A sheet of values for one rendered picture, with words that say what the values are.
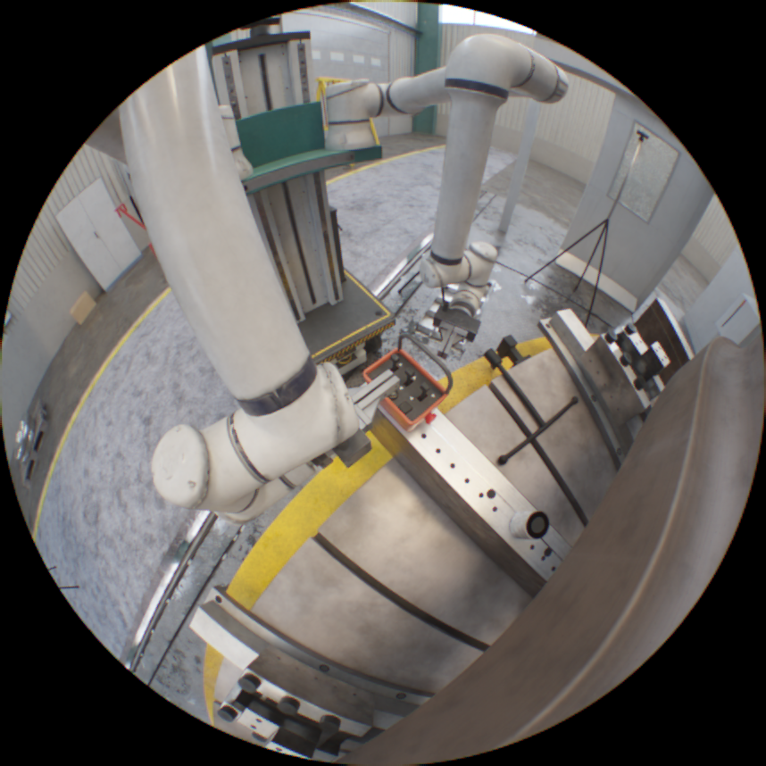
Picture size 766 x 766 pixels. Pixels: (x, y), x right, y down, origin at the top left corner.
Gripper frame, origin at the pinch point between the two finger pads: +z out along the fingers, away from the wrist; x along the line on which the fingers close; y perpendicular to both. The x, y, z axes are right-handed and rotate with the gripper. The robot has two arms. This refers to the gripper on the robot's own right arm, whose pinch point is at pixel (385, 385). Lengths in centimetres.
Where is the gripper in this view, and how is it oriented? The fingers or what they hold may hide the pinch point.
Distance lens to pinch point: 42.5
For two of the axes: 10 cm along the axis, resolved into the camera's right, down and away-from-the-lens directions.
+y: 0.0, -4.8, -8.8
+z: 7.6, -5.7, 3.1
